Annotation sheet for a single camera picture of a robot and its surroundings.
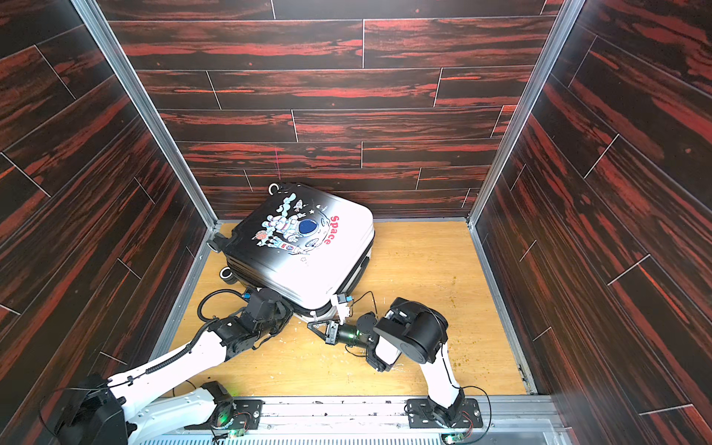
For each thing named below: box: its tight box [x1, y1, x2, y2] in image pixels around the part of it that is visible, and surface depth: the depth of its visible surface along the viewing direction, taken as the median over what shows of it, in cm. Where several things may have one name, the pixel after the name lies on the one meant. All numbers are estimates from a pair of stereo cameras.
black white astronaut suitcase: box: [207, 183, 376, 315], surface depth 88 cm
